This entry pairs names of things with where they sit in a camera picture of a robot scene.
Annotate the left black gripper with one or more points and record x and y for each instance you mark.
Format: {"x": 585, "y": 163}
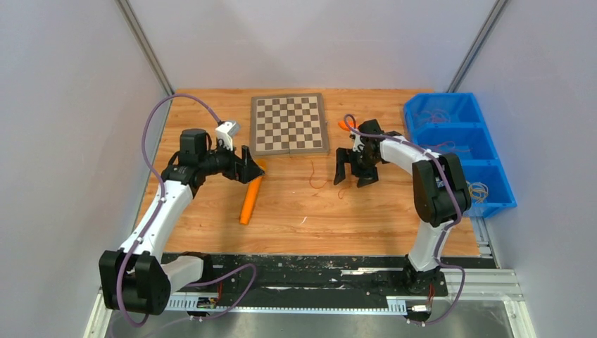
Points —
{"x": 244, "y": 170}

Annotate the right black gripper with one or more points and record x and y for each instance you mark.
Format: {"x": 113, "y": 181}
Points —
{"x": 348, "y": 156}

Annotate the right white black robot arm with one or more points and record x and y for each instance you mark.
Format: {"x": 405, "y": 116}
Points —
{"x": 439, "y": 186}

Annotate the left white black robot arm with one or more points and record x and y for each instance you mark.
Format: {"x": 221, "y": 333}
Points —
{"x": 133, "y": 277}

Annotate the orange carrot toy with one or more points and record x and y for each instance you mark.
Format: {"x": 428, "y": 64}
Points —
{"x": 250, "y": 200}

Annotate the orange curved plastic piece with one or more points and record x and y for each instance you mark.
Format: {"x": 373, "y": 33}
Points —
{"x": 347, "y": 125}

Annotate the wooden chessboard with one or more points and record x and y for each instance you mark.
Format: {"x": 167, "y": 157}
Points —
{"x": 288, "y": 124}

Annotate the blue three-compartment bin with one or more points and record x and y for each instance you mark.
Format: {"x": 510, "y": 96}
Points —
{"x": 453, "y": 123}

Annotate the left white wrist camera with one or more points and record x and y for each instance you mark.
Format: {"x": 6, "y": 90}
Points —
{"x": 225, "y": 132}

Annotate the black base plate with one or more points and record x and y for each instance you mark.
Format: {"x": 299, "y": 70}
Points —
{"x": 302, "y": 281}

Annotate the aluminium frame rail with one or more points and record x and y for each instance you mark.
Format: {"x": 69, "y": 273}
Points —
{"x": 484, "y": 299}

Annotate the left corner aluminium post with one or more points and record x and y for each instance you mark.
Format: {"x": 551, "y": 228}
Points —
{"x": 144, "y": 44}

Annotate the corner aluminium post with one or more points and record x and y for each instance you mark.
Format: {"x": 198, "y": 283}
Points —
{"x": 144, "y": 44}
{"x": 477, "y": 44}

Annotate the right corner aluminium post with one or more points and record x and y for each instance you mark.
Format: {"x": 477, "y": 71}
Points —
{"x": 477, "y": 44}

